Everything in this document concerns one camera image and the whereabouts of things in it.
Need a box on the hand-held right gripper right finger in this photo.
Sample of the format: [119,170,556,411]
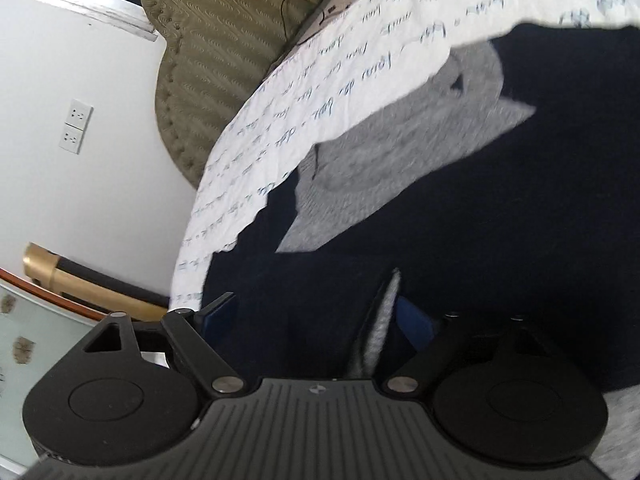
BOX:
[380,296,551,399]

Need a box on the navy and grey garment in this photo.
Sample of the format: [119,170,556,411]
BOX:
[200,22,640,463]

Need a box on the wooden furniture frame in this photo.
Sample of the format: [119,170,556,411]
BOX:
[22,242,172,322]

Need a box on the glass table with brown rim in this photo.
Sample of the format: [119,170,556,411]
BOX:
[0,267,108,473]

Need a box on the white script-printed blanket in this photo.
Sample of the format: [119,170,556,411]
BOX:
[169,0,640,311]

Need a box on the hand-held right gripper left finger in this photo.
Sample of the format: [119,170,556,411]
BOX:
[82,291,246,399]

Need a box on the olive padded headboard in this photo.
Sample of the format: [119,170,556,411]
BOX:
[140,0,361,191]

